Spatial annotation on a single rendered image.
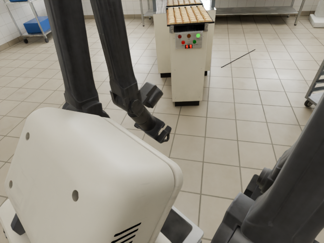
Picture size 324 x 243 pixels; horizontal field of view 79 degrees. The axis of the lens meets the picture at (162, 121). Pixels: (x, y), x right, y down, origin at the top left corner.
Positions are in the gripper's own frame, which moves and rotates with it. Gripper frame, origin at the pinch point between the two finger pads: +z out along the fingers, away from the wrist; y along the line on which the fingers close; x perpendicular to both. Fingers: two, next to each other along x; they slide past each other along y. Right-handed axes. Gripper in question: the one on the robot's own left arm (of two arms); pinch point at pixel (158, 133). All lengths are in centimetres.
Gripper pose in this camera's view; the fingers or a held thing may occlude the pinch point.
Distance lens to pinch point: 77.7
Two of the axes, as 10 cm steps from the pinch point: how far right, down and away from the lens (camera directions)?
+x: -5.8, 7.9, -1.7
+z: 3.5, 4.4, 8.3
